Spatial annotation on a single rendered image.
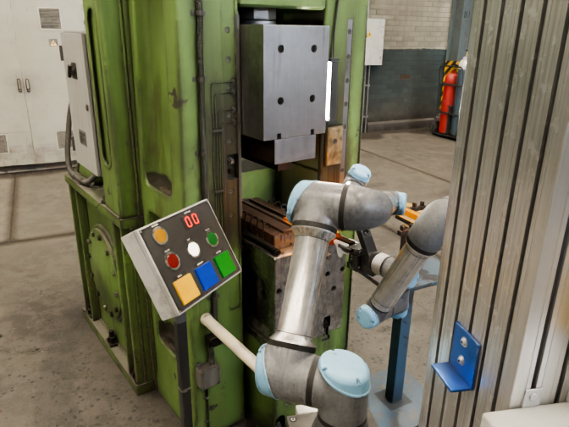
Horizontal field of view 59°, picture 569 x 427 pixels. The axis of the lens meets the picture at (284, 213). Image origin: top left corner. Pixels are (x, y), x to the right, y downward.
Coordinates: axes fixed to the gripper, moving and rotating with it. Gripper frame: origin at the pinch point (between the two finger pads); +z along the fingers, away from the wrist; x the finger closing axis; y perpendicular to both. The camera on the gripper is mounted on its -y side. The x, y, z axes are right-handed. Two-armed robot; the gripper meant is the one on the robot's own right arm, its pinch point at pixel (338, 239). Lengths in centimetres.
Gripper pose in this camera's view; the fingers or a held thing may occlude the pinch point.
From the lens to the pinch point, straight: 188.0
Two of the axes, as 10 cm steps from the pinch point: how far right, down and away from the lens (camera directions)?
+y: 0.0, 9.4, 3.3
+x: 8.0, -2.0, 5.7
